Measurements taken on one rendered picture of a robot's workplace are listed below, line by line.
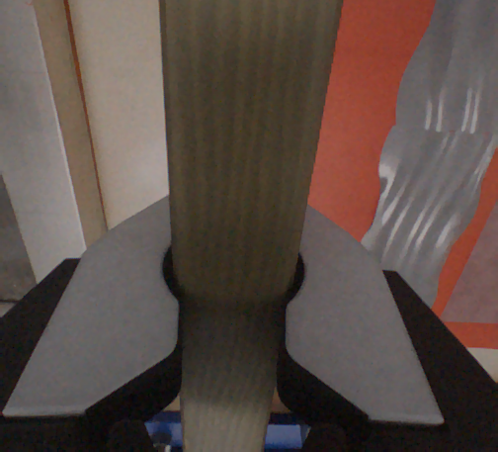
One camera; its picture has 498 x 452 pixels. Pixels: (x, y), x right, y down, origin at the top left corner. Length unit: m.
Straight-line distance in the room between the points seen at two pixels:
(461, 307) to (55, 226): 0.32
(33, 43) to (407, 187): 0.22
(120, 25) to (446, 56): 0.18
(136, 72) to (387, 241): 0.20
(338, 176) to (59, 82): 0.17
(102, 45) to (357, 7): 0.14
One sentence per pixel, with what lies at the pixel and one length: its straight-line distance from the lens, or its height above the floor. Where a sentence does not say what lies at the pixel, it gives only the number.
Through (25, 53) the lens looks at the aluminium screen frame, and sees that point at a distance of 0.20.
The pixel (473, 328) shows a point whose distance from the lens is 0.39.
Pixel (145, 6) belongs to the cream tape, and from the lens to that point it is 0.22.
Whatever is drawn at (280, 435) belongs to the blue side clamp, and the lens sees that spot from 0.38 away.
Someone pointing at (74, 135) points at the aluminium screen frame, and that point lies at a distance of 0.22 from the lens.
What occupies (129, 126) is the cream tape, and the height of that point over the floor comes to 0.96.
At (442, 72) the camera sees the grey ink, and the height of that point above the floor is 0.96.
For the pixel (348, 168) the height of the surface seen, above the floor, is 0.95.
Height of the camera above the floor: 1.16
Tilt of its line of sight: 59 degrees down
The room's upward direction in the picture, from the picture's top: 179 degrees clockwise
